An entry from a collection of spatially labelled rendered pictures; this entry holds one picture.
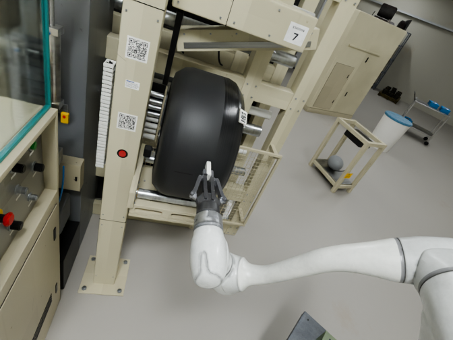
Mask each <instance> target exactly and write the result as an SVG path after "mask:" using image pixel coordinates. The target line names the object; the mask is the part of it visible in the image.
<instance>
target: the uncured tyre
mask: <svg viewBox="0 0 453 340"><path fill-rule="evenodd" d="M240 108H241V109H242V110H245V103H244V98H243V95H242V93H241V91H240V89H239V87H238V85H237V83H236V82H234V81H232V80H231V79H230V78H226V77H224V76H219V75H217V74H213V73H210V72H207V71H204V70H201V69H198V68H194V67H185V68H183V69H181V70H179V71H177V72H176V73H175V75H174V78H173V80H172V82H171V85H170V88H169V93H168V96H167V102H166V105H165V109H164V115H163V118H162V123H161V127H160V133H159V137H158V143H157V147H156V153H155V157H154V163H153V168H152V184H153V186H154V187H155V188H156V189H157V190H158V192H160V193H161V194H164V195H166V196H173V197H178V198H184V199H189V195H190V193H191V191H192V190H193V189H194V187H195V183H196V181H197V179H198V176H199V175H202V171H203V170H204V169H205V165H206V162H207V161H210V162H211V170H212V171H213V172H214V178H218V179H219V181H220V184H221V187H222V189H224V187H225V185H226V184H227V181H228V180H229V177H230V176H231V173H232V170H233V167H234V165H235V161H236V159H237V155H238V151H239V147H240V143H241V138H242V133H243V124H242V123H239V112H240ZM175 171H178V172H182V173H177V172H175ZM184 173H188V174H192V175H188V174H184ZM189 200H194V199H193V198H192V199H189Z"/></svg>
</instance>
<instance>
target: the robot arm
mask: <svg viewBox="0 0 453 340"><path fill-rule="evenodd" d="M207 180H209V193H208V189H207ZM200 181H202V193H201V194H200V195H199V196H198V197H197V190H198V186H199V184H200ZM214 187H215V189H216V193H217V196H218V198H217V197H216V195H215V190H214ZM192 198H193V199H194V200H195V203H196V205H197V208H196V216H195V219H194V224H193V237H192V239H191V245H190V268H191V274H192V277H193V280H194V282H195V284H196V285H197V286H199V287H201V288H204V289H213V290H215V291H216V292H218V293H219V294H222V295H233V294H235V293H237V292H241V291H244V290H245V289H246V288H247V287H249V286H251V285H266V284H272V283H279V282H283V281H288V280H292V279H298V278H302V277H308V276H312V275H317V274H322V273H331V272H348V273H358V274H362V275H368V276H372V277H377V278H381V279H385V280H389V281H393V282H397V283H406V284H411V285H414V287H415V289H416V290H417V292H418V294H419V296H420V298H421V301H422V306H423V309H422V311H421V324H420V331H419V339H418V340H453V238H449V237H429V236H411V237H395V238H388V239H380V240H375V241H370V242H359V243H352V244H340V245H335V246H327V247H323V248H318V249H315V250H311V251H308V252H305V253H302V254H299V255H296V256H294V257H291V258H287V259H285V260H281V261H279V262H275V263H273V264H268V265H256V264H251V263H249V262H248V261H247V260H246V259H245V257H241V256H238V255H235V254H232V253H230V252H229V248H228V244H227V241H226V240H225V238H224V234H223V224H222V215H221V214H220V205H221V204H225V202H226V201H227V198H226V196H225V195H224V193H223V190H222V187H221V184H220V181H219V179H218V178H214V172H213V171H212V170H211V162H210V161H207V162H206V165H205V169H204V170H203V171H202V175H199V176H198V179H197V181H196V183H195V187H194V189H193V190H192V191H191V193H190V195H189V199H192Z"/></svg>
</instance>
